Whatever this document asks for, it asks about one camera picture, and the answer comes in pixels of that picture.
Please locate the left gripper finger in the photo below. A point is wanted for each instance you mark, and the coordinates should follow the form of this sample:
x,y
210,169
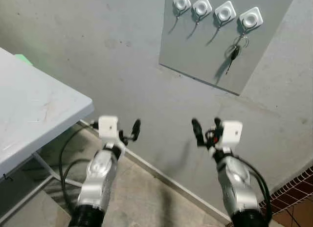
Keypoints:
x,y
136,129

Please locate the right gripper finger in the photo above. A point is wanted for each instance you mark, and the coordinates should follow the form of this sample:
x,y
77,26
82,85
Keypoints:
x,y
197,131
217,123

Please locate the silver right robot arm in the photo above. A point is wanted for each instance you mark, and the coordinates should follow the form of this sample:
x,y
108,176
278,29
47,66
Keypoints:
x,y
237,185

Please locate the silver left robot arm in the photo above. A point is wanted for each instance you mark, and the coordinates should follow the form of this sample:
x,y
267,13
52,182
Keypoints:
x,y
98,174

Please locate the long red brick tile border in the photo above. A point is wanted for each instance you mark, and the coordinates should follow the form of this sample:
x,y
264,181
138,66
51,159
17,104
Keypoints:
x,y
293,188

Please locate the white folding table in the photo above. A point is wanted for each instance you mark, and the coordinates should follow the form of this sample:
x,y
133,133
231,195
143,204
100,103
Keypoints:
x,y
34,104

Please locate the green plastic object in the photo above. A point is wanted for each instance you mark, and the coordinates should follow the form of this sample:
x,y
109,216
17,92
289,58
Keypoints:
x,y
23,59

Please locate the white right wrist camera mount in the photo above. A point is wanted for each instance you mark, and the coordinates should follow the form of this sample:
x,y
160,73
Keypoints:
x,y
231,133

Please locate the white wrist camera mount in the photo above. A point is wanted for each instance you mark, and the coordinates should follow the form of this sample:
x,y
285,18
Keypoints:
x,y
231,133
108,126

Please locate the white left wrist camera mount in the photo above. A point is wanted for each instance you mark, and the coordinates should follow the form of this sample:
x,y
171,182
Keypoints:
x,y
108,126

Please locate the grey wall board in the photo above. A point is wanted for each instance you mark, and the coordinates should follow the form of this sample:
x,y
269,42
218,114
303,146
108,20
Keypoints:
x,y
205,56

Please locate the grey metal table frame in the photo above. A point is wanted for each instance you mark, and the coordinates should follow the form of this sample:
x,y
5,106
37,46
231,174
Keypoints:
x,y
44,164

